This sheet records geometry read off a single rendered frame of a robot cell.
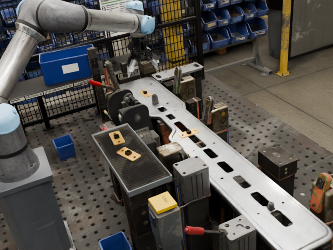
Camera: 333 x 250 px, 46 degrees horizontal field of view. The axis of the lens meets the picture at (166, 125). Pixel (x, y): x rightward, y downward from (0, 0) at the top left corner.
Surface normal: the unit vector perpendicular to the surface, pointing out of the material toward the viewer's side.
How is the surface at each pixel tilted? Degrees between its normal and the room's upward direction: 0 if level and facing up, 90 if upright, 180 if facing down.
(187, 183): 90
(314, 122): 0
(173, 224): 90
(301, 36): 91
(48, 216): 90
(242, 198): 0
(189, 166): 0
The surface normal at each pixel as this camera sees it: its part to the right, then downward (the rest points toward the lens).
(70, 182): -0.11, -0.86
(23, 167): 0.63, 0.03
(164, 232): 0.44, 0.42
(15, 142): 0.78, 0.25
